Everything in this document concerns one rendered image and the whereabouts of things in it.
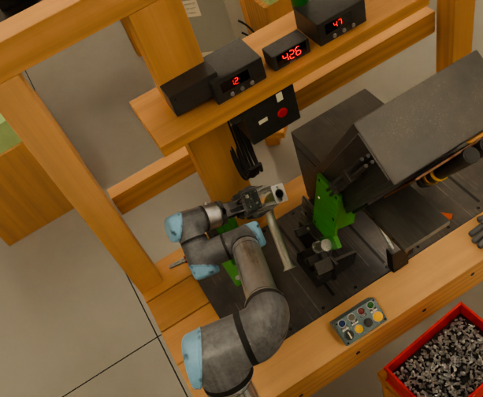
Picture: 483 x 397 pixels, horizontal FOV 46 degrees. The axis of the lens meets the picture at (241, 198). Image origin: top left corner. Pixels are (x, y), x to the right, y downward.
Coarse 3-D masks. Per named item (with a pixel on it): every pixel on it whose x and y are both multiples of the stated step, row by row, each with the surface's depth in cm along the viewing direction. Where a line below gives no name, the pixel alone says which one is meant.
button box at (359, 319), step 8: (360, 304) 175; (376, 304) 174; (352, 312) 173; (368, 312) 173; (336, 320) 174; (344, 320) 172; (360, 320) 173; (384, 320) 173; (336, 328) 172; (344, 328) 172; (352, 328) 172; (368, 328) 172; (344, 336) 171; (360, 336) 172
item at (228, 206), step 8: (240, 192) 159; (248, 192) 160; (256, 192) 161; (232, 200) 165; (240, 200) 160; (248, 200) 159; (256, 200) 160; (224, 208) 162; (232, 208) 157; (240, 208) 160; (248, 208) 159; (256, 208) 160; (224, 216) 158; (240, 216) 163; (248, 216) 165
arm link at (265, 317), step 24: (240, 240) 148; (264, 240) 152; (240, 264) 139; (264, 264) 137; (264, 288) 125; (240, 312) 119; (264, 312) 117; (288, 312) 122; (264, 336) 115; (264, 360) 117
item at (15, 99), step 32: (160, 0) 140; (448, 0) 192; (160, 32) 145; (192, 32) 150; (448, 32) 201; (160, 64) 151; (192, 64) 156; (448, 64) 212; (0, 96) 136; (32, 96) 139; (32, 128) 145; (224, 128) 176; (64, 160) 155; (192, 160) 186; (224, 160) 184; (64, 192) 162; (96, 192) 167; (224, 192) 194; (96, 224) 175; (128, 256) 191
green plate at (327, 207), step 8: (320, 176) 168; (320, 184) 169; (328, 184) 165; (320, 192) 171; (328, 192) 166; (320, 200) 173; (328, 200) 168; (336, 200) 163; (320, 208) 174; (328, 208) 170; (336, 208) 165; (320, 216) 176; (328, 216) 172; (336, 216) 167; (344, 216) 171; (352, 216) 173; (320, 224) 178; (328, 224) 173; (336, 224) 169; (344, 224) 174; (328, 232) 175; (336, 232) 172
